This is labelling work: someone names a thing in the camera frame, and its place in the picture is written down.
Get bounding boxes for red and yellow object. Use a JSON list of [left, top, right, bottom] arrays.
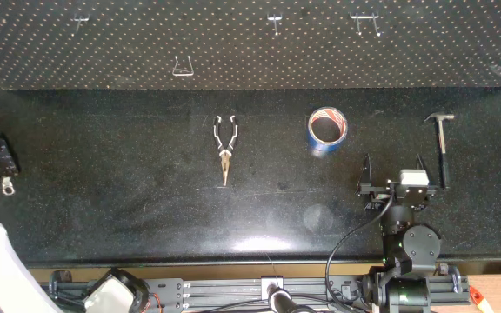
[[469, 284, 496, 313]]

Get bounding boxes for hammer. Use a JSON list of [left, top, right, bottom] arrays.
[[423, 111, 456, 191]]

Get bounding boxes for roll of blue tape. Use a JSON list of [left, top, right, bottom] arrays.
[[305, 106, 350, 154]]

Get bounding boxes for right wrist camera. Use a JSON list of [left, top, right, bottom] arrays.
[[397, 169, 431, 189]]

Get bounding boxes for black cable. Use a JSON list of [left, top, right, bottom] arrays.
[[324, 190, 396, 313]]

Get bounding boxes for double-prong metal hook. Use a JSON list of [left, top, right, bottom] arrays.
[[349, 11, 383, 38]]

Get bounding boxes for black pegboard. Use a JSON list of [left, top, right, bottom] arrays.
[[0, 0, 501, 91]]

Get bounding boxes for black and white pliers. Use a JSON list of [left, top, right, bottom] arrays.
[[212, 114, 239, 188]]

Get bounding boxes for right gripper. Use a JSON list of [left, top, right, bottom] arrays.
[[356, 152, 439, 212]]

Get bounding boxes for mounting rail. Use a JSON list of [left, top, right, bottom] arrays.
[[39, 264, 471, 313]]

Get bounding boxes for looped metal hook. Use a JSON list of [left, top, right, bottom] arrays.
[[171, 55, 196, 78]]

